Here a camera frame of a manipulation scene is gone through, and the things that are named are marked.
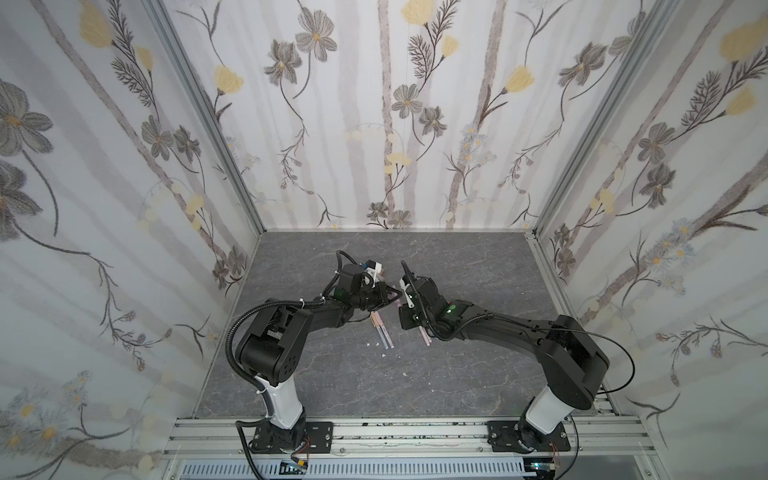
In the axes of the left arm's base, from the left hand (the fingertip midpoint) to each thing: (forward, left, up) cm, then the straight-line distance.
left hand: (404, 292), depth 89 cm
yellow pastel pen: (-4, +9, -11) cm, 15 cm away
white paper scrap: (-12, +11, -11) cm, 20 cm away
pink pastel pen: (-7, +6, -11) cm, 15 cm away
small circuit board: (-42, +29, -12) cm, 53 cm away
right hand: (-5, +1, 0) cm, 5 cm away
